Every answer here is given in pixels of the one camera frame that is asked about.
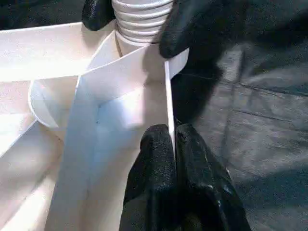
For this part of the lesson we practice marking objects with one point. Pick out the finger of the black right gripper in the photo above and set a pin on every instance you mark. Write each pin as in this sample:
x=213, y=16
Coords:
x=190, y=29
x=98, y=14

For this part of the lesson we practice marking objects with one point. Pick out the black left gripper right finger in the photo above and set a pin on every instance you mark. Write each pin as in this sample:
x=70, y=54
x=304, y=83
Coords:
x=202, y=187

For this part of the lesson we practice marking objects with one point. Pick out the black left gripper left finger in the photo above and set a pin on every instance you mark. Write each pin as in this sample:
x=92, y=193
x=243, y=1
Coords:
x=154, y=180

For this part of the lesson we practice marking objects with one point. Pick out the white plastic table leg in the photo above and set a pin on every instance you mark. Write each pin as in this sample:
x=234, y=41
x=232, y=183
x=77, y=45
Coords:
x=142, y=24

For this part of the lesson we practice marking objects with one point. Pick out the white plastic table top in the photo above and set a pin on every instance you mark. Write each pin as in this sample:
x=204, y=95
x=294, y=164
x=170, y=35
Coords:
x=48, y=53

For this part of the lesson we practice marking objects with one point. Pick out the black glossy mat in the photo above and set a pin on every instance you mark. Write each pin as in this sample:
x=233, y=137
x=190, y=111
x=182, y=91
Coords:
x=264, y=120

